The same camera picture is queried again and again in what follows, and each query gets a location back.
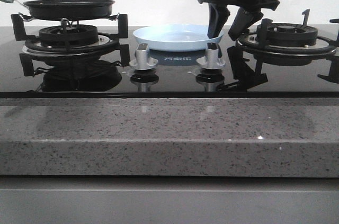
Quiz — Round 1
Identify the wire pan reducer ring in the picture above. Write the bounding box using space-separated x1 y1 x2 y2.
18 12 120 29

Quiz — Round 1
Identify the black glass gas cooktop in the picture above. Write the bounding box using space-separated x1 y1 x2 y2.
1 27 338 98

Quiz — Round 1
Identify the black left gas burner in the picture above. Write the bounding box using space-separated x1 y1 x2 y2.
39 24 99 48

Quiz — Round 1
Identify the silver left stove knob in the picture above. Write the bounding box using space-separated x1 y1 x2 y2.
129 43 158 70

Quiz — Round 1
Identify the grey cabinet front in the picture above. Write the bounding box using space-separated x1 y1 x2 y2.
1 177 338 223

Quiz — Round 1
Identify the black pan support grate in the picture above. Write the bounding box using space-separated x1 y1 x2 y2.
227 10 338 83
11 13 130 76

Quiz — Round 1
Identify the black frying pan green handle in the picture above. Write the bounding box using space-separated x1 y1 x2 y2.
0 0 116 21

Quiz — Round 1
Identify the black gas burner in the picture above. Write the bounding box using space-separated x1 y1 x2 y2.
266 23 318 47
39 24 99 48

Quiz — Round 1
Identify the silver stove knob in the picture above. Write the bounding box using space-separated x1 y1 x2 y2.
129 43 158 70
197 42 226 69

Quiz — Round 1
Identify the silver right stove knob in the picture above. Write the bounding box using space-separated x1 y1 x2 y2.
197 42 226 69

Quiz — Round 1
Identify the black right pan support grate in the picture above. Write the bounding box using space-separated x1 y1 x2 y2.
227 10 338 83

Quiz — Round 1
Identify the light blue plate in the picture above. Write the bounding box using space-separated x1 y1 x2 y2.
133 24 225 52

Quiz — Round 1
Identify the black right gas burner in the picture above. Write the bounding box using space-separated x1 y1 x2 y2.
266 23 318 47

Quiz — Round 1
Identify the black left pan support grate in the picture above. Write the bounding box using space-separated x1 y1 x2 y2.
11 13 130 76

